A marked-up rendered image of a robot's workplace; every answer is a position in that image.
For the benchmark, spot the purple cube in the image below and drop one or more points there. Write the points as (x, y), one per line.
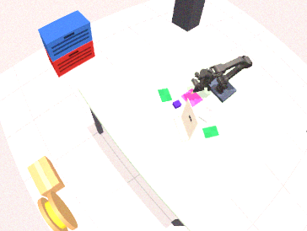
(177, 104)

